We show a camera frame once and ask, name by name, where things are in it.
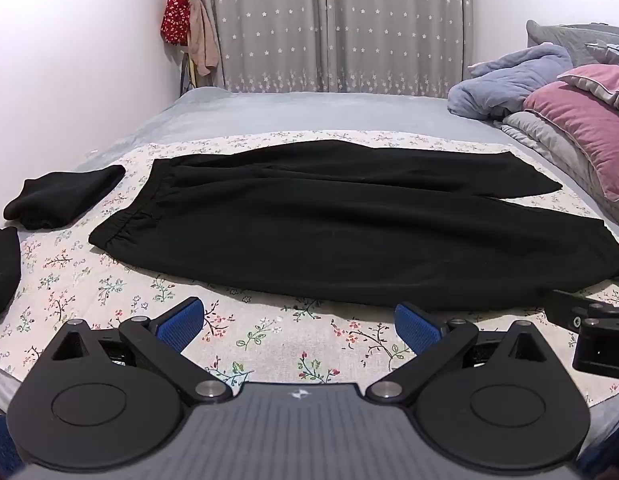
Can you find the grey star-print curtain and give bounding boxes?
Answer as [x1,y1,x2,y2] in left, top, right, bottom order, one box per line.
[194,0,475,95]

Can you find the pink pillow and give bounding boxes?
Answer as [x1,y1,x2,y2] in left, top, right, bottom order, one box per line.
[523,64,619,202]

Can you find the black cloth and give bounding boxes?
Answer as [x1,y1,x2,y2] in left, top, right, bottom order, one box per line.
[0,222,21,325]

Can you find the blue blanket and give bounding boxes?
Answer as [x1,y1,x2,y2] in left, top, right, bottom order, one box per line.
[448,44,587,121]

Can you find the pink hanging garment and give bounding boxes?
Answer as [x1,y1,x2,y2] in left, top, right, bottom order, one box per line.
[188,0,220,77]

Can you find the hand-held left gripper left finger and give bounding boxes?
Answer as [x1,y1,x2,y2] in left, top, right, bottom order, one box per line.
[52,297,234,407]

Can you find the folded black garment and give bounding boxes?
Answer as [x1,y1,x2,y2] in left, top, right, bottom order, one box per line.
[4,165,126,231]

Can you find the red floral hanging garment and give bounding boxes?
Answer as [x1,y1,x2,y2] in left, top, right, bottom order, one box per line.
[160,0,191,47]

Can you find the dark yellow-edged object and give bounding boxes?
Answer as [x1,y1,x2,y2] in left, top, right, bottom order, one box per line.
[178,52,196,97]

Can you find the floral bed sheet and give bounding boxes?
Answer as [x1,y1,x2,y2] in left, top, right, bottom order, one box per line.
[0,130,619,411]

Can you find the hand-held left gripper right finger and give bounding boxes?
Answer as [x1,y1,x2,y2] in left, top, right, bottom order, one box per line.
[365,302,557,406]

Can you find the grey pillow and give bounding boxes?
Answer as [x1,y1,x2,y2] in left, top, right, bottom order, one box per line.
[526,20,619,67]

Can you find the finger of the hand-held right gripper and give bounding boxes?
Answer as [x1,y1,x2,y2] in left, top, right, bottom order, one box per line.
[543,289,619,332]

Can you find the grey quilt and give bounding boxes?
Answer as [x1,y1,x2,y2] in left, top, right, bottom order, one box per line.
[499,110,619,221]

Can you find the black pants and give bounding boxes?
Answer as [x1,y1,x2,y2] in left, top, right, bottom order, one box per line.
[88,141,619,311]

